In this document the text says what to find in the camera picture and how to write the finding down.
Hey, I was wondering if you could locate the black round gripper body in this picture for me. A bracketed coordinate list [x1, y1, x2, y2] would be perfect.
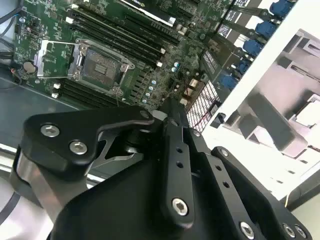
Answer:
[48, 161, 236, 240]

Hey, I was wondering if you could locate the metal socket cover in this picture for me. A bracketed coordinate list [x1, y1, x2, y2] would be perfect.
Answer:
[36, 39, 84, 80]

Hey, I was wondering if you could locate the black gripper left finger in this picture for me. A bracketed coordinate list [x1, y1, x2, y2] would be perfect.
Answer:
[9, 98, 197, 230]

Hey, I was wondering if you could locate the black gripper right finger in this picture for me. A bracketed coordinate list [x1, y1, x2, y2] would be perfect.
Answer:
[178, 98, 315, 240]

